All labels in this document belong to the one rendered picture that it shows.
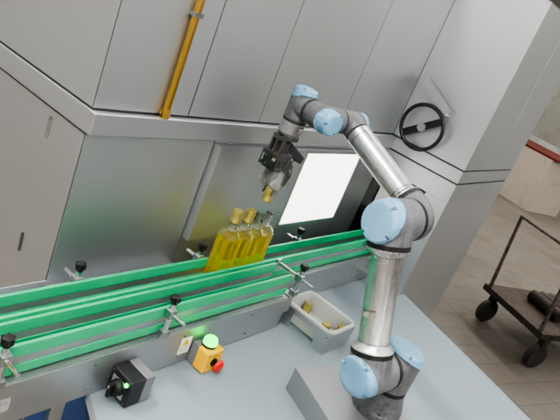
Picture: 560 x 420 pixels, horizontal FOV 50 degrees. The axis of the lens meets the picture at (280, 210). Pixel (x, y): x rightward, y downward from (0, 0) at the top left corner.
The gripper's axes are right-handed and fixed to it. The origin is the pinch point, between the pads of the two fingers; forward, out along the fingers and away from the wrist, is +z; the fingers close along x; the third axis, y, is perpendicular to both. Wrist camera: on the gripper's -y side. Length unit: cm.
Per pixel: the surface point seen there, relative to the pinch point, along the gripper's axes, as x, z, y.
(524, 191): -109, 96, -846
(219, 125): -13.0, -16.0, 19.0
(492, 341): 40, 122, -303
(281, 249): -3.1, 28.2, -27.1
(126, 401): 23, 45, 59
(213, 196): -12.0, 8.2, 11.0
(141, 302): 6, 29, 47
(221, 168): -12.1, -1.8, 12.2
